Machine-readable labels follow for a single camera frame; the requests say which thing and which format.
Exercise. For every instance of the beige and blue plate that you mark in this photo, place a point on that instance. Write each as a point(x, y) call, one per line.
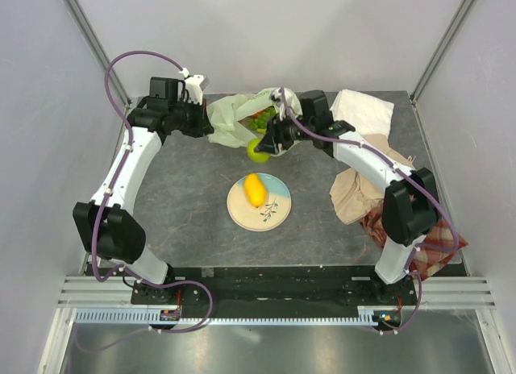
point(271, 214)

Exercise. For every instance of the light blue cable duct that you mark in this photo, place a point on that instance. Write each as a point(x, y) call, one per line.
point(160, 318)

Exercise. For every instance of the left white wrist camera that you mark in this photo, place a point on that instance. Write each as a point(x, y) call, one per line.
point(195, 84)

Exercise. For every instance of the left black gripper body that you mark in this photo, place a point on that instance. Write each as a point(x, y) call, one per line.
point(189, 117)

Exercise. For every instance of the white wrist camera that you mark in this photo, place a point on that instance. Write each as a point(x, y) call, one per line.
point(280, 99)
point(195, 84)

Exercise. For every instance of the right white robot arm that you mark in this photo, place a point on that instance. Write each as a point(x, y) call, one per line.
point(410, 203)

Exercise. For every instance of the green fake grapes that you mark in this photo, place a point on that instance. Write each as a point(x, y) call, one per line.
point(259, 124)

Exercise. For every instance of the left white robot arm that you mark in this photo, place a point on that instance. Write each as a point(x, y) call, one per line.
point(106, 225)

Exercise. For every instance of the white folded towel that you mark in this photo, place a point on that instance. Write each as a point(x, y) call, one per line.
point(369, 115)

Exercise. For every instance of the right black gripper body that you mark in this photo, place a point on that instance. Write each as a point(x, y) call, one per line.
point(289, 131)

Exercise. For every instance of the light green plastic bag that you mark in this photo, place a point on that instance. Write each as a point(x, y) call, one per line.
point(225, 116)

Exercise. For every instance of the beige crumpled cloth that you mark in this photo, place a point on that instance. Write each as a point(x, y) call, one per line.
point(352, 195)

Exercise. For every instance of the green fake apple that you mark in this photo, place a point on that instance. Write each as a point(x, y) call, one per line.
point(253, 155)

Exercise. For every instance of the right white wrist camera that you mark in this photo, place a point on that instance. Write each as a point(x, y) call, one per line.
point(280, 99)

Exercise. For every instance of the red plaid cloth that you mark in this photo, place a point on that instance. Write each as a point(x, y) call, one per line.
point(429, 260)

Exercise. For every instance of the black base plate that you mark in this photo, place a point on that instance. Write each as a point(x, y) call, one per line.
point(278, 292)

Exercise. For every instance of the yellow fake mango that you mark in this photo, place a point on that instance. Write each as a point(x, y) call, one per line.
point(254, 189)

